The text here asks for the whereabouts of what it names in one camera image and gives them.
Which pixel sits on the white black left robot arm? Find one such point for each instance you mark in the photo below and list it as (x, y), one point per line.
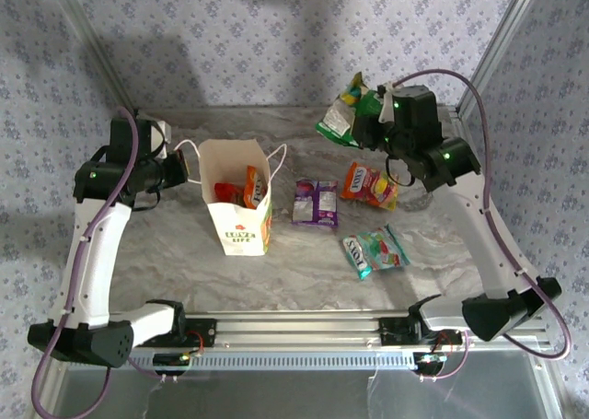
(92, 262)

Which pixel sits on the small black circuit board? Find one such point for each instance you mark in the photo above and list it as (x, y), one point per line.
(430, 360)
(170, 361)

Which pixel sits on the green snack packet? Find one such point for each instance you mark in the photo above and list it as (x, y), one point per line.
(338, 122)

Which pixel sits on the teal Fox's candy packet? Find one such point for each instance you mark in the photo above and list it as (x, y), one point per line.
(375, 251)

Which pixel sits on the orange pink Fox's Fruits packet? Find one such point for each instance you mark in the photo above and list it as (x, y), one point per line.
(368, 184)

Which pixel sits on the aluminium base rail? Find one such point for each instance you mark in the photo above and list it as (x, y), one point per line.
(299, 327)

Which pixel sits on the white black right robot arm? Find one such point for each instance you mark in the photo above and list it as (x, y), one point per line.
(483, 244)

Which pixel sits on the aluminium frame post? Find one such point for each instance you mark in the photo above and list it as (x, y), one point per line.
(94, 46)
(497, 46)

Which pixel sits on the grey metal lower panel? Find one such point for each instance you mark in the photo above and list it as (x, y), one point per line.
(276, 396)

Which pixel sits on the orange candy packet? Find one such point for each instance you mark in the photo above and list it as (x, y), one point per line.
(252, 186)

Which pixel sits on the white paper bag green print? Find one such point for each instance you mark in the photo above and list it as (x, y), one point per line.
(239, 235)

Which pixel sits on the red fruit snack packet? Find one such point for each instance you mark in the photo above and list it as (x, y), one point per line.
(225, 192)

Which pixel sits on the purple candy packet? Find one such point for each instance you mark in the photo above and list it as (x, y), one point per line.
(315, 202)

